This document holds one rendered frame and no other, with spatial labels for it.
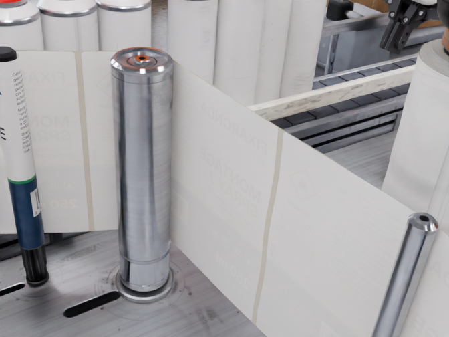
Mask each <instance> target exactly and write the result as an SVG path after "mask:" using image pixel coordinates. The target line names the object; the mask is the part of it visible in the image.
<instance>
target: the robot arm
mask: <svg viewBox="0 0 449 337"><path fill-rule="evenodd" d="M382 1H384V2H385V3H387V4H388V9H389V13H388V17H389V18H390V22H389V23H388V26H387V27H386V30H385V32H384V34H383V36H382V40H381V42H380V44H379V47H380V48H382V49H384V50H386V51H388V52H391V53H394V54H400V52H401V50H402V49H403V48H404V46H405V44H406V42H407V40H408V38H409V36H410V34H411V32H412V30H413V28H414V29H416V28H418V27H419V25H420V24H422V23H424V22H426V21H428V20H430V21H440V20H439V17H438V14H437V0H382ZM430 9H431V10H430Z"/></svg>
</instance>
